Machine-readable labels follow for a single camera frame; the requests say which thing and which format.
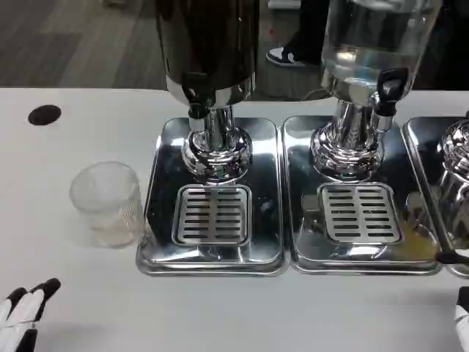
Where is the person's shoe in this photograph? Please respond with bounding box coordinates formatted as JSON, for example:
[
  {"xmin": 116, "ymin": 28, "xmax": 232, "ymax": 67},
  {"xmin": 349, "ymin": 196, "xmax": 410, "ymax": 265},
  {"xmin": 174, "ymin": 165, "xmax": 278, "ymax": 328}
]
[{"xmin": 266, "ymin": 46, "xmax": 307, "ymax": 67}]

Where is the black round cable grommet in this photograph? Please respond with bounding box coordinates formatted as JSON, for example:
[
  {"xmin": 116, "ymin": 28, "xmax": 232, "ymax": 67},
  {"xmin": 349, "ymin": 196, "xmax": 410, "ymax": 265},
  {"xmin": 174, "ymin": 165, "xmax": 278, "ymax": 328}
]
[{"xmin": 28, "ymin": 105, "xmax": 62, "ymax": 126}]

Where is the clear tank drink dispenser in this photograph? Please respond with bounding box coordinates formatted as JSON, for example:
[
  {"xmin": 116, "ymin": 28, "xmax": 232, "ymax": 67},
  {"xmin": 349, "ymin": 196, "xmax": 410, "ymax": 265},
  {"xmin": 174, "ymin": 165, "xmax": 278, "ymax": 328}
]
[{"xmin": 310, "ymin": 0, "xmax": 444, "ymax": 183}]

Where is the black tap of dark dispenser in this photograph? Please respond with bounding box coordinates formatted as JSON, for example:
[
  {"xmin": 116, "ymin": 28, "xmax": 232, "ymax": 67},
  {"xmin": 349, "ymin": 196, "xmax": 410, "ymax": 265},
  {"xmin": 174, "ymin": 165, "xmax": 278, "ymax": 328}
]
[{"xmin": 182, "ymin": 73, "xmax": 214, "ymax": 133}]

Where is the steel tray at counter edge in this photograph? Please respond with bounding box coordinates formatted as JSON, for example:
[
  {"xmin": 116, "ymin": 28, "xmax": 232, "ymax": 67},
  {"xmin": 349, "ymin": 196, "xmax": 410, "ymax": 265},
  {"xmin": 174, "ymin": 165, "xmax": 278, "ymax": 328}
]
[{"xmin": 402, "ymin": 116, "xmax": 469, "ymax": 279}]

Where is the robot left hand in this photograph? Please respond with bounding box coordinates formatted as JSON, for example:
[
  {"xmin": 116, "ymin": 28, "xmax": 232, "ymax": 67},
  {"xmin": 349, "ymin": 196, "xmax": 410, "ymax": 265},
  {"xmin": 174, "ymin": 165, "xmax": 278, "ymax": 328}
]
[{"xmin": 0, "ymin": 277, "xmax": 62, "ymax": 352}]

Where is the black tap of clear dispenser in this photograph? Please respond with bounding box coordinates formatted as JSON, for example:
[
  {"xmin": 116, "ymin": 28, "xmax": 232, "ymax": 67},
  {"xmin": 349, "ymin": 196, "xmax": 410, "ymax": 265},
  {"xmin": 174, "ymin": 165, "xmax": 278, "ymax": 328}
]
[{"xmin": 369, "ymin": 67, "xmax": 410, "ymax": 133}]

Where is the steel tray under dark dispenser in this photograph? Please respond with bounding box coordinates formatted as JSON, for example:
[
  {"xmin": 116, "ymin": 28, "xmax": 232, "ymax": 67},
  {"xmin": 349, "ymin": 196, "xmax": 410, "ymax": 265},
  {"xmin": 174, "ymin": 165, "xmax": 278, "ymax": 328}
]
[{"xmin": 135, "ymin": 116, "xmax": 290, "ymax": 276}]

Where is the dark tank drink dispenser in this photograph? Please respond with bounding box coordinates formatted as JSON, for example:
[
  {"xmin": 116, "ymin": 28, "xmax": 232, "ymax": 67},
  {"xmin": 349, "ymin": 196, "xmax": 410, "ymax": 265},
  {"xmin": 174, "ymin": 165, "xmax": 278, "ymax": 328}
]
[{"xmin": 155, "ymin": 0, "xmax": 261, "ymax": 184}]

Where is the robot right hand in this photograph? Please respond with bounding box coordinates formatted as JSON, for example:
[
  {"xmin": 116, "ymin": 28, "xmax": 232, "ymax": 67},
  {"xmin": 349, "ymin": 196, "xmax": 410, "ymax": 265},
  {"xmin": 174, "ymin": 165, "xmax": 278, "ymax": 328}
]
[{"xmin": 436, "ymin": 250, "xmax": 469, "ymax": 352}]

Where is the clear ribbed glass cup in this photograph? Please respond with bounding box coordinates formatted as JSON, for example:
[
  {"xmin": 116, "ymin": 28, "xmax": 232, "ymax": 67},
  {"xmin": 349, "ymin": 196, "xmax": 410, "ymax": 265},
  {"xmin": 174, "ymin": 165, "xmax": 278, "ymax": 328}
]
[{"xmin": 69, "ymin": 161, "xmax": 144, "ymax": 249}]

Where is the steel tray under clear dispenser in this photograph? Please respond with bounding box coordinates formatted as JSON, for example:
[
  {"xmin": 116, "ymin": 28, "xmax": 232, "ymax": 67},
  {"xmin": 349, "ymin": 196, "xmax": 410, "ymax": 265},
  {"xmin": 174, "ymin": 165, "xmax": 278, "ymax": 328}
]
[{"xmin": 281, "ymin": 115, "xmax": 443, "ymax": 276}]

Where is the chrome dispenser column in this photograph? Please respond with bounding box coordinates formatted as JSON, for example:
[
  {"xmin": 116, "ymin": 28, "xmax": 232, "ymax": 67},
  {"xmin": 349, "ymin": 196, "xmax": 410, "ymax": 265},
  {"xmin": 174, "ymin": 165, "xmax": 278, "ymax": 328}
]
[{"xmin": 437, "ymin": 109, "xmax": 469, "ymax": 221}]

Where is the steel slotted drip grid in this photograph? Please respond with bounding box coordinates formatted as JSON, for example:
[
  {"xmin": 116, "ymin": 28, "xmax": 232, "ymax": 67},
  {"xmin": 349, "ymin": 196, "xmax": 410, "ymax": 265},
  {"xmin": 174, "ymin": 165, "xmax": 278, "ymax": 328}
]
[
  {"xmin": 317, "ymin": 183, "xmax": 403, "ymax": 245},
  {"xmin": 171, "ymin": 184, "xmax": 253, "ymax": 246}
]

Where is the person's leg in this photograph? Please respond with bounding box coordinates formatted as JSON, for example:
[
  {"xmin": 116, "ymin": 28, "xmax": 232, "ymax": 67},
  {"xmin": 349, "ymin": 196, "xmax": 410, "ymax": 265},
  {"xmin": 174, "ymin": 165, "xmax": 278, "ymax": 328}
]
[{"xmin": 284, "ymin": 0, "xmax": 330, "ymax": 63}]

